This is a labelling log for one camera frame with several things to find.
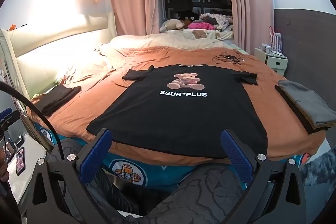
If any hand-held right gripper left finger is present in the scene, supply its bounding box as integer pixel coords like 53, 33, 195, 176
26, 129, 113, 224

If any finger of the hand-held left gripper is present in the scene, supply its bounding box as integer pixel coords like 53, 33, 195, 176
0, 108, 21, 132

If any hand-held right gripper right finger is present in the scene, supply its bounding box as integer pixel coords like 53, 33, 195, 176
221, 129, 309, 224

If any black teddy print T-shirt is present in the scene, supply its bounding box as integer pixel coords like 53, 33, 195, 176
87, 64, 268, 159

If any pile of patterned clothes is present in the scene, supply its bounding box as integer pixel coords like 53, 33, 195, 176
199, 13, 234, 31

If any smartphone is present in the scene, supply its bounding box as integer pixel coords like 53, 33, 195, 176
16, 147, 26, 176

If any folded black garment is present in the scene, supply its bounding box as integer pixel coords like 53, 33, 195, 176
274, 85, 328, 134
33, 85, 82, 116

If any white desk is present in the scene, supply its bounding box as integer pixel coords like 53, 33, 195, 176
5, 132, 48, 203

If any teal printed bedsheet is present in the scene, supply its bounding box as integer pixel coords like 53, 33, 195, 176
33, 119, 315, 188

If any orange blanket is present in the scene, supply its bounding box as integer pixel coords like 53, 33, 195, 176
31, 46, 327, 165

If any cream padded headboard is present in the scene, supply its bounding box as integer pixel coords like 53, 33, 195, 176
0, 12, 117, 98

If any grey patterned rug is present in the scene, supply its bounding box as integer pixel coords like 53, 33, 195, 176
299, 140, 336, 186

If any folded grey garment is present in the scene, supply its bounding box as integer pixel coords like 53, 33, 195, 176
278, 80, 336, 127

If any white nightstand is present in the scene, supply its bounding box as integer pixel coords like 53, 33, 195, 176
254, 48, 288, 76

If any cream bear print blanket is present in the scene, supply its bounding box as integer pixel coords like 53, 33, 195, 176
168, 29, 234, 41

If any cream duvet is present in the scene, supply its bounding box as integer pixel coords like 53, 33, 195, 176
60, 34, 237, 88

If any pink garment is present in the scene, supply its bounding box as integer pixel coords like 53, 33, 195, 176
188, 21, 216, 30

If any dark plush toy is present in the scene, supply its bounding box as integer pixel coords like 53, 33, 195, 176
181, 13, 200, 28

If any grey plush toy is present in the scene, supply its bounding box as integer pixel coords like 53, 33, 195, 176
160, 19, 184, 33

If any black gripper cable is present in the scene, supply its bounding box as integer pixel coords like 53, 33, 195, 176
0, 81, 66, 161

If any black cable bundle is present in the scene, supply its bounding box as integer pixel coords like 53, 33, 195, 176
211, 51, 246, 65

